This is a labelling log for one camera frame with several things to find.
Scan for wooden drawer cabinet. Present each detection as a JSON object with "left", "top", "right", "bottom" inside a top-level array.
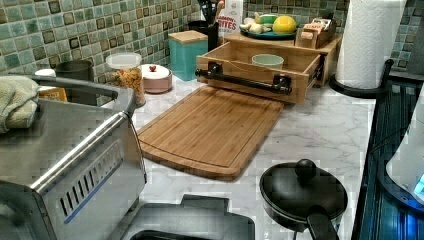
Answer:
[{"left": 224, "top": 32, "right": 342, "bottom": 86}]

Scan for bamboo cutting board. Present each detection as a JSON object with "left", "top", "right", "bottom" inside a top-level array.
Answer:
[{"left": 138, "top": 86, "right": 284, "bottom": 181}]

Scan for teal canister with wooden lid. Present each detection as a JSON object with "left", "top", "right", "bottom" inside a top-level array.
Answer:
[{"left": 169, "top": 30, "right": 208, "bottom": 81}]

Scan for light green bowl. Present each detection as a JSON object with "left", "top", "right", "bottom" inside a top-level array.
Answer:
[{"left": 251, "top": 54, "right": 284, "bottom": 70}]

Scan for black utensil holder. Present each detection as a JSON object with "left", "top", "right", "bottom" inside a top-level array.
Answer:
[{"left": 188, "top": 0, "right": 219, "bottom": 51}]

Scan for teal plate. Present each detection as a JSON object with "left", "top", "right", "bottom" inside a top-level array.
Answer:
[{"left": 240, "top": 27, "right": 296, "bottom": 40}]

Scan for dark grey sink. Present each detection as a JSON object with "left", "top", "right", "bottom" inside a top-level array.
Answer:
[{"left": 121, "top": 194, "right": 255, "bottom": 240}]

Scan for glass jar with cereal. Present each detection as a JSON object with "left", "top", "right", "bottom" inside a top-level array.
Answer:
[{"left": 106, "top": 53, "right": 145, "bottom": 106}]

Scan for white snack box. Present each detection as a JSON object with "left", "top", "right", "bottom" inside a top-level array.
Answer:
[{"left": 217, "top": 0, "right": 243, "bottom": 37}]

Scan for garlic bulbs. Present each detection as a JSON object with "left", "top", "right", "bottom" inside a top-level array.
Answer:
[{"left": 239, "top": 12, "right": 271, "bottom": 34}]

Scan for black pan with lid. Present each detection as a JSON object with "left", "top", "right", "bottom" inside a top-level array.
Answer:
[{"left": 259, "top": 159, "right": 348, "bottom": 240}]

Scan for yellow lemon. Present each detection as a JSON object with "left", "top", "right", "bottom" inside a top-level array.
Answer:
[{"left": 272, "top": 15, "right": 297, "bottom": 34}]

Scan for wooden tea bag box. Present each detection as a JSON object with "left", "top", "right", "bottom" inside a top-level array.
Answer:
[{"left": 294, "top": 18, "right": 336, "bottom": 49}]

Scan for dark grey metal cup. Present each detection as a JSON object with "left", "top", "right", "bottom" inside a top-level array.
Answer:
[{"left": 55, "top": 60, "right": 97, "bottom": 106}]

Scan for stainless steel toaster oven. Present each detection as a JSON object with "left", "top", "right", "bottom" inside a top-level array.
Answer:
[{"left": 0, "top": 76, "right": 146, "bottom": 240}]

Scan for orange box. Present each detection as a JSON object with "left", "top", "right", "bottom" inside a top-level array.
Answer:
[{"left": 38, "top": 87, "right": 67, "bottom": 102}]

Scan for black paper towel holder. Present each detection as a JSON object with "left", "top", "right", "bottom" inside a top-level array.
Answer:
[{"left": 329, "top": 59, "right": 394, "bottom": 99}]

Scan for white paper towel roll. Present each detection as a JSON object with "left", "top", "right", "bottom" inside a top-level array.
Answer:
[{"left": 335, "top": 0, "right": 407, "bottom": 90}]

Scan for beige folded towel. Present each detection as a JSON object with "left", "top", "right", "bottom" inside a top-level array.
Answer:
[{"left": 0, "top": 75, "right": 39, "bottom": 134}]

